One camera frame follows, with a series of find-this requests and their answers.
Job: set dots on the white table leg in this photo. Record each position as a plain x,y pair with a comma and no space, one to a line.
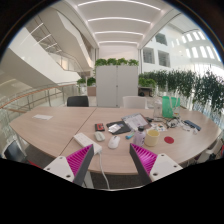
89,180

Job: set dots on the black notebook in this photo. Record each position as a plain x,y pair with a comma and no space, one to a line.
125,129

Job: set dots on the small grey-white computer mouse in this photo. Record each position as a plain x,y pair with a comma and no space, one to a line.
99,136

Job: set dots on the pale yellow mug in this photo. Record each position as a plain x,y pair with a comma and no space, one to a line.
151,138

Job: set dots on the colourful sticker sheet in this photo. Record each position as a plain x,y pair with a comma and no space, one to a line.
158,126

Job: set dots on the glass railing wooden handrail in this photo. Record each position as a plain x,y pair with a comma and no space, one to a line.
36,96

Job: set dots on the planter box with plants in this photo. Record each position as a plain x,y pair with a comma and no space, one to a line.
90,89

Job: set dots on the white cabinet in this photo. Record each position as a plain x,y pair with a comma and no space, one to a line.
116,86

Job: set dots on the black office chair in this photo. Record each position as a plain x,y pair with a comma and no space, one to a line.
15,153
78,101

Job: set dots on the green tote bag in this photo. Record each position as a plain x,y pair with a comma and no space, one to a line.
168,107

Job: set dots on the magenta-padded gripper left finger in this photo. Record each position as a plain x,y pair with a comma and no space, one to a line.
79,161

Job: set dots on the flat round red coaster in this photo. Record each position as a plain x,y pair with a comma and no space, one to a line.
169,140

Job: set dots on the printed magazine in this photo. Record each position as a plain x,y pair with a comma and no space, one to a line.
135,120

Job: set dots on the green hedge plant row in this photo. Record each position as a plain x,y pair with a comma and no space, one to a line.
186,85

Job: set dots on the green plants atop cabinet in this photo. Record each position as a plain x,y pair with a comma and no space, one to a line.
111,62

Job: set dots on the small black and red box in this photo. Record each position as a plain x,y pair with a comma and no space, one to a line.
99,127

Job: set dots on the ceiling strip lights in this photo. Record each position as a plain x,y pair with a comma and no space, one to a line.
118,20

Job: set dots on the white paper sheet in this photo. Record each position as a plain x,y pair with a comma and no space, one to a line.
42,117

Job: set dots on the purple drink bottle black cap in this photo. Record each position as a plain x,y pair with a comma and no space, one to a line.
139,137

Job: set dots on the clear shaker bottle white lid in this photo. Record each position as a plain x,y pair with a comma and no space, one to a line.
157,108

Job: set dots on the black power adapter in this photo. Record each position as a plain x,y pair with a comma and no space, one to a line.
149,119

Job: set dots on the white power strip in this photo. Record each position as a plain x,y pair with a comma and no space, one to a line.
85,140

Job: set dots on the white chair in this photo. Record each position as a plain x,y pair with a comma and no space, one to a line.
134,102
213,150

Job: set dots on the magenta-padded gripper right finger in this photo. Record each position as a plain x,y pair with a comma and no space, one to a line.
146,160

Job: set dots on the white computer mouse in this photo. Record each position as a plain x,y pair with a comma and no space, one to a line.
113,142

